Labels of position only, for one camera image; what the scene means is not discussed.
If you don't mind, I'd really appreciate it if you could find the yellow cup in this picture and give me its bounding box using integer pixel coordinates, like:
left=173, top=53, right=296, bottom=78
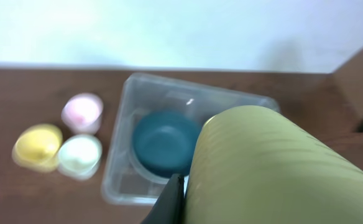
left=183, top=106, right=363, bottom=224
left=12, top=124, right=63, bottom=173

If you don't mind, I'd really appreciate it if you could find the pink plastic cup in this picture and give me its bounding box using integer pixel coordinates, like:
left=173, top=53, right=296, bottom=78
left=61, top=93, right=104, bottom=135

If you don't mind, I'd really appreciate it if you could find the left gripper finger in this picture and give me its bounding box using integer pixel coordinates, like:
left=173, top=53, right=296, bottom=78
left=141, top=174, right=185, bottom=224

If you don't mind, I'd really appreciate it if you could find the cream white plastic cup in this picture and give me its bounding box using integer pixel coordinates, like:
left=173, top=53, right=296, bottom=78
left=57, top=134, right=103, bottom=181

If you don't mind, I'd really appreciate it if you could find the clear plastic storage container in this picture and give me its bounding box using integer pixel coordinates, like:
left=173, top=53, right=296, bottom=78
left=101, top=73, right=280, bottom=205

